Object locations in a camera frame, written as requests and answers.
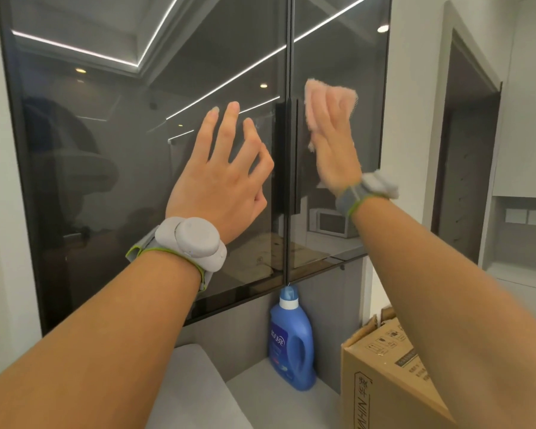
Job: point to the person's right hand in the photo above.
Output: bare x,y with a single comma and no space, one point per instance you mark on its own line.
337,160

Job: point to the person's left hand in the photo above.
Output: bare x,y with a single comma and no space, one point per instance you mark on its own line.
214,187

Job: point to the person's right fingers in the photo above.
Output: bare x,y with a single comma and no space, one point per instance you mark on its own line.
333,120

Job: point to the person's left thumb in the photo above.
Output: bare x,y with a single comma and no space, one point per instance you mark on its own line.
259,203

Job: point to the person's left little finger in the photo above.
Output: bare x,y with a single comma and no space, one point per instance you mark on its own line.
205,129

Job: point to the person's left middle finger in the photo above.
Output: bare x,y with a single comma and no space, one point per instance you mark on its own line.
245,142

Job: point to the pink cleaning cloth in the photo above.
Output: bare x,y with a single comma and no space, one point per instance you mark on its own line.
313,91

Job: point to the person's right forearm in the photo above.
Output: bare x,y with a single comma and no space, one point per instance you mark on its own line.
429,285

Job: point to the person's left forearm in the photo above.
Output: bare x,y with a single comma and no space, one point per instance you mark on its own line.
94,344

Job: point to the narrow dark glass cabinet door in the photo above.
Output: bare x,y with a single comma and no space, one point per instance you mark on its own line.
339,49

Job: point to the grey wrist tracker with band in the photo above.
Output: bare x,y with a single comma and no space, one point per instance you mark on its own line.
192,236
379,183

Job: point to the wide dark glass cabinet door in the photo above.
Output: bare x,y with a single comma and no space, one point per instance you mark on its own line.
94,151

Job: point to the blue detergent bottle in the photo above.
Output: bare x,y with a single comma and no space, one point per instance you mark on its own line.
290,348

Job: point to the brown cardboard box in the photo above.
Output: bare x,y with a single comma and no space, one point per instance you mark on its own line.
375,388

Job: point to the grey door frame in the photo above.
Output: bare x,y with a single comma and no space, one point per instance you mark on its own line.
446,84

